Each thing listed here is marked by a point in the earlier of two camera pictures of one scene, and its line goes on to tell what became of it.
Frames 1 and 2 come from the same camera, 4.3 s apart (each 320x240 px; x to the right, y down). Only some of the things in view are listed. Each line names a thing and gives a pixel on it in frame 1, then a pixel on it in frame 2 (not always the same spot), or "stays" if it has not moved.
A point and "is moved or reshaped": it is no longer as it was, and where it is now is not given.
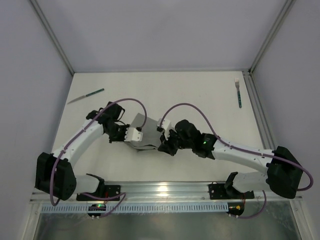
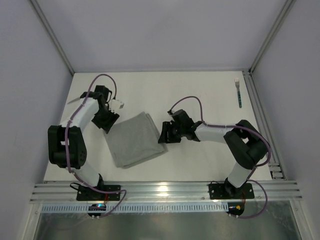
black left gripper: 121,133 -> 105,121
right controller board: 236,208 stays
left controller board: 96,207 stays
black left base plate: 111,191 stays
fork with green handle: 237,84 stays
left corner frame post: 39,11 stays
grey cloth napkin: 151,136 is moved or reshaped
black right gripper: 167,144 -> 168,132
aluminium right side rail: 265,133 stays
